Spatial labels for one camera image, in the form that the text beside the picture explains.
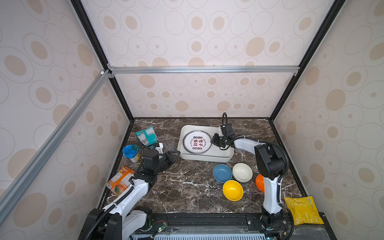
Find yellow snack bag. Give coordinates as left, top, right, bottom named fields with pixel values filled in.
left=284, top=196, right=324, bottom=226

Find white plastic bin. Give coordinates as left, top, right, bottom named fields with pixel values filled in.
left=178, top=125, right=234, bottom=163

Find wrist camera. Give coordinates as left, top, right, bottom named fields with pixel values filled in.
left=221, top=123, right=235, bottom=139
left=154, top=143, right=164, bottom=154

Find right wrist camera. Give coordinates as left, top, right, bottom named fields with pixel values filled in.
left=221, top=123, right=235, bottom=139

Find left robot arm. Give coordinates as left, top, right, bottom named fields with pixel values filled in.
left=78, top=149, right=181, bottom=240

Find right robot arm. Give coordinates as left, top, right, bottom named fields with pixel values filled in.
left=211, top=134, right=289, bottom=228

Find yellow bowl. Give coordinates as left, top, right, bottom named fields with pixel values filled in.
left=223, top=180, right=244, bottom=202

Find clear plastic cup rear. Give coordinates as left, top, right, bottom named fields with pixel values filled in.
left=162, top=138, right=178, bottom=152

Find horizontal aluminium rail back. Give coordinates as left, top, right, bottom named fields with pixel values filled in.
left=110, top=66, right=300, bottom=75

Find blue lidded cup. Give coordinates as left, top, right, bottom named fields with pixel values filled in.
left=122, top=145, right=141, bottom=163

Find orange snack packet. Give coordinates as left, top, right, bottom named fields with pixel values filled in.
left=106, top=167, right=135, bottom=197

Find white plate red green characters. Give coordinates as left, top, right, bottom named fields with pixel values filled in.
left=183, top=130, right=212, bottom=155

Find aluminium rail left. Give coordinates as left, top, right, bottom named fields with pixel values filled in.
left=1, top=70, right=112, bottom=224

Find green snack packet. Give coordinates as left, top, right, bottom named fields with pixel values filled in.
left=135, top=127, right=158, bottom=147

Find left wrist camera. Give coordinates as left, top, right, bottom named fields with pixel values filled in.
left=154, top=143, right=164, bottom=154

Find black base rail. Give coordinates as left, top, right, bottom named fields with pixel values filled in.
left=78, top=212, right=337, bottom=240

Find cream white bowl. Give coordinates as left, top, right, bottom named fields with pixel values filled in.
left=232, top=163, right=253, bottom=183

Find orange bowl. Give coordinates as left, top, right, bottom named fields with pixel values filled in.
left=255, top=175, right=265, bottom=193

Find blue bowl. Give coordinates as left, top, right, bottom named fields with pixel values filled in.
left=213, top=164, right=233, bottom=184

